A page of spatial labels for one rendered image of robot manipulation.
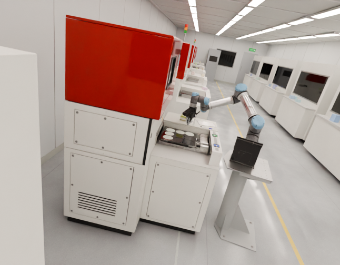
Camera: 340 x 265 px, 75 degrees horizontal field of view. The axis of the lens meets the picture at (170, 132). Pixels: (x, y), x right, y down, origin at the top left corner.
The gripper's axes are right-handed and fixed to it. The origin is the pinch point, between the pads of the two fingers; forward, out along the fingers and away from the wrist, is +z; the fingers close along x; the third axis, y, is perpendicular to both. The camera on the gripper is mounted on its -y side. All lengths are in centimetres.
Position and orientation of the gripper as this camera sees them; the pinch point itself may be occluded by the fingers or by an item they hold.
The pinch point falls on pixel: (187, 124)
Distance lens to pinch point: 244.1
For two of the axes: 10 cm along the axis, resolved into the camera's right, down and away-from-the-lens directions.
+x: -6.0, -4.0, 6.9
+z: -1.8, 9.1, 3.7
